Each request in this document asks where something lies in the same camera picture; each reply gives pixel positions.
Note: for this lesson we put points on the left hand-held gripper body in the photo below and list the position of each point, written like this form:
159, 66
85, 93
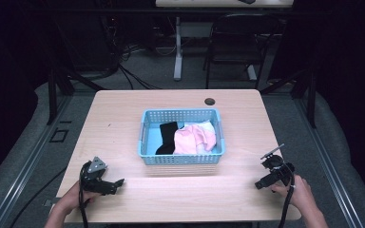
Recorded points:
95, 177

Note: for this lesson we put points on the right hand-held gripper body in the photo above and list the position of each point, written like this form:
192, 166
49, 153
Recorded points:
278, 169

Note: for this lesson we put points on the person's right hand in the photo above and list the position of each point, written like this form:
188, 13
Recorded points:
297, 193

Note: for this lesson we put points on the person's left hand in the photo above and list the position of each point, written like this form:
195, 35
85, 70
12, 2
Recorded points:
72, 200

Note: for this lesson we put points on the light blue plastic basket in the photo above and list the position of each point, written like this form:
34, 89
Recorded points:
149, 139

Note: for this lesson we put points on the black sock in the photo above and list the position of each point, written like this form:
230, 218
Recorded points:
168, 136

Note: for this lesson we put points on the black metal stand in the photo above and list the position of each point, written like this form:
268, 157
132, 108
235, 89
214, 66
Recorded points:
312, 101
52, 95

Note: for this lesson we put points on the white cloth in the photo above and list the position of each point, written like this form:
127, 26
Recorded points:
207, 126

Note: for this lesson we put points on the pink cloth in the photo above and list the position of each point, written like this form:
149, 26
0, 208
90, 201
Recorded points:
190, 139

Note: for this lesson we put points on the black folding chair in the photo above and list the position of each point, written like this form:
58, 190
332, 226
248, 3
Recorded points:
234, 60

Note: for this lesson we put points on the white desk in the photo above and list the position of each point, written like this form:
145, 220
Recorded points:
178, 57

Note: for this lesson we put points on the dark object on white desk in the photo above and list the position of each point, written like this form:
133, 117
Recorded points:
247, 1

